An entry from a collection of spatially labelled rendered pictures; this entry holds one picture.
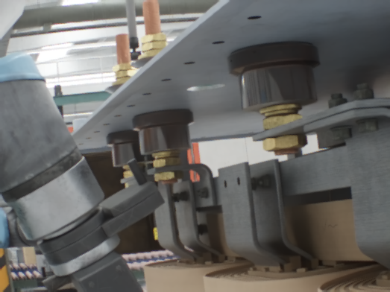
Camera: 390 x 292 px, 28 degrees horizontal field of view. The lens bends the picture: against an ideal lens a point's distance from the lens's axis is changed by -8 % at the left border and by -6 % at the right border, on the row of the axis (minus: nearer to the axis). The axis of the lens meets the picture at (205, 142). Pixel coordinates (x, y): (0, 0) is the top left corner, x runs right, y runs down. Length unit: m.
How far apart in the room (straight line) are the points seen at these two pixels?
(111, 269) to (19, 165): 0.12
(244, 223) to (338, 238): 0.15
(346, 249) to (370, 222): 0.28
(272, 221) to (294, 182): 0.09
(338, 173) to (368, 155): 0.19
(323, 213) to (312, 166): 0.11
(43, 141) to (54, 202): 0.05
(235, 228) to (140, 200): 0.49
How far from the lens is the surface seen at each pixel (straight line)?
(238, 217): 1.20
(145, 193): 0.75
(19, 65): 0.72
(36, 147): 0.71
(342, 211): 1.11
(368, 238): 0.84
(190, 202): 1.60
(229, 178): 1.23
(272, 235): 1.21
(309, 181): 1.09
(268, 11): 0.77
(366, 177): 0.83
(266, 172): 1.21
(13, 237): 1.73
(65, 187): 0.72
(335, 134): 0.82
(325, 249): 1.17
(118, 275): 0.72
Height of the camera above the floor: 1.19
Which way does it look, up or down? 4 degrees up
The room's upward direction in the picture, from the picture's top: 7 degrees counter-clockwise
